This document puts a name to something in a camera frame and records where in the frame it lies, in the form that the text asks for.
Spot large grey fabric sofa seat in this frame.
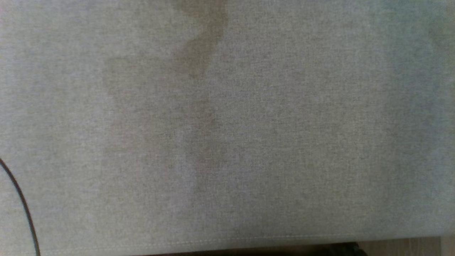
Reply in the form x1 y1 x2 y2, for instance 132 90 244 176
0 0 455 256

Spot thin black cable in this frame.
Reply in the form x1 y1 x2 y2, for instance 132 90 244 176
0 158 41 256

